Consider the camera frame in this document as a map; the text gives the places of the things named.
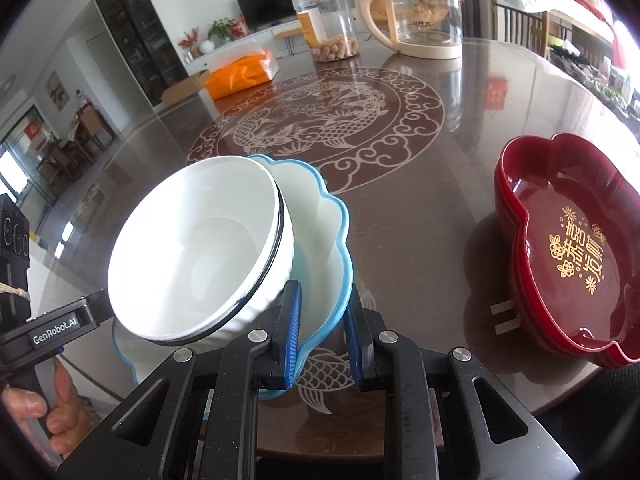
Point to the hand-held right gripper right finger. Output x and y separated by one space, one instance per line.
356 345

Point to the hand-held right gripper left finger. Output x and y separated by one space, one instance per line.
292 332

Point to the white ribbed bowl black rim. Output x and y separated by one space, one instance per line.
260 295

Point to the white blue scalloped bowl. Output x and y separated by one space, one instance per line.
315 240
125 355

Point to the white bowl blue floral print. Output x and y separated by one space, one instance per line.
195 255

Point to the red flower-shaped plate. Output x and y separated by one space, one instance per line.
552 349
536 327
575 260

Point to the person's left hand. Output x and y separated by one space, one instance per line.
65 415

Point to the wooden dining chairs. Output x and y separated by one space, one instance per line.
85 130

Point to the orange tissue pack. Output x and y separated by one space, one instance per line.
240 75

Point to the cardboard box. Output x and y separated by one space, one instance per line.
182 89

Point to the white television cabinet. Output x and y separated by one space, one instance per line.
265 41

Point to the round white vase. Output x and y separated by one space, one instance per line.
206 47

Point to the wooden bench hairpin legs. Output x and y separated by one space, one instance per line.
286 34

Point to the red flowers in vase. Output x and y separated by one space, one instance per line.
188 42

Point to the clear plastic jar of peanuts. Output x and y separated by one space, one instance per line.
327 25

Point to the green bushy potted plant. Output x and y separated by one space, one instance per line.
221 30

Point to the red gift box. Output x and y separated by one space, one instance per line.
240 26

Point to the dark glass display cabinet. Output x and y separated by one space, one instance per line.
135 30

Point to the black flat television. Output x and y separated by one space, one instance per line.
275 2

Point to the dark wooden crib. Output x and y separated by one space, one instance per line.
515 25

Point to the red cloth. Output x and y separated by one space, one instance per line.
595 15

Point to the framed wall picture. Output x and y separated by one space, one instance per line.
56 91

